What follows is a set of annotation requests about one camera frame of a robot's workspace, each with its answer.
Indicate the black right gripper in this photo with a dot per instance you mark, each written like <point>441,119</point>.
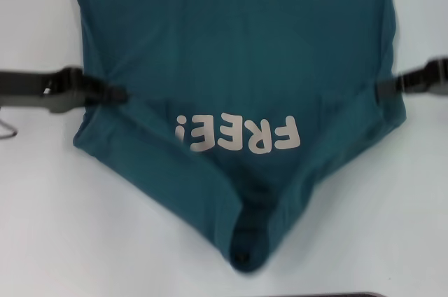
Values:
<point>432,76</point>

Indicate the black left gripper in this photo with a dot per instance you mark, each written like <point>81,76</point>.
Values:
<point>35,90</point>

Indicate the teal t-shirt with beige print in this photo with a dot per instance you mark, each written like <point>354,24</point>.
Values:
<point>227,48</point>

